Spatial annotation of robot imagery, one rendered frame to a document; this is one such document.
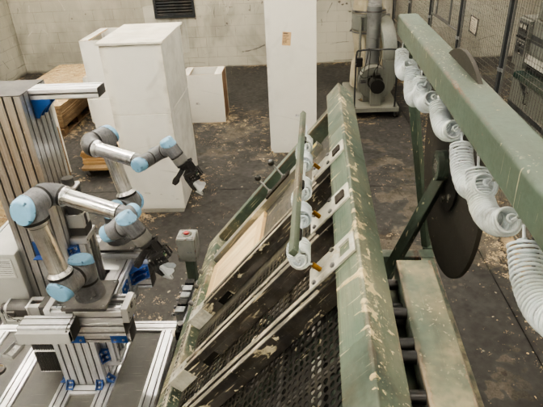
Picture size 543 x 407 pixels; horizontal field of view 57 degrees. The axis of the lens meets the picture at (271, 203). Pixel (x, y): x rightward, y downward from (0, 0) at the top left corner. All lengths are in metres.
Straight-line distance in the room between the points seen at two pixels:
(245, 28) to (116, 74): 5.95
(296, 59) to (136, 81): 2.08
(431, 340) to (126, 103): 4.11
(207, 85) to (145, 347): 4.75
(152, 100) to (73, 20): 6.64
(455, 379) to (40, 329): 2.08
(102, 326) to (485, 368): 2.43
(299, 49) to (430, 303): 4.99
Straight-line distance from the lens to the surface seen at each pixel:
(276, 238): 2.19
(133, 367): 3.46
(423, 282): 1.39
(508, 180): 1.16
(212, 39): 10.67
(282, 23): 6.02
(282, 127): 6.37
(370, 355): 1.09
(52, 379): 3.58
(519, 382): 3.75
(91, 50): 6.77
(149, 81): 4.82
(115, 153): 2.73
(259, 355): 1.68
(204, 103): 7.61
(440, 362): 1.19
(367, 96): 7.77
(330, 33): 10.56
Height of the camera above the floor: 2.65
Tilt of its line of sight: 30 degrees down
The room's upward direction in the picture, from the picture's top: 3 degrees counter-clockwise
